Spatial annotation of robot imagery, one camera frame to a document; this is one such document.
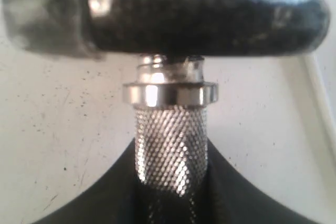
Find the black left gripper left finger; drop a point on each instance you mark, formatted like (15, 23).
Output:
(109, 200)

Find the chrome dumbbell bar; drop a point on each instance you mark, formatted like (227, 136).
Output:
(171, 145)

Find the black round flange plate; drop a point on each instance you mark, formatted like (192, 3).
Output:
(173, 28)

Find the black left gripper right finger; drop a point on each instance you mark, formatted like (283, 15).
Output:
(233, 199)

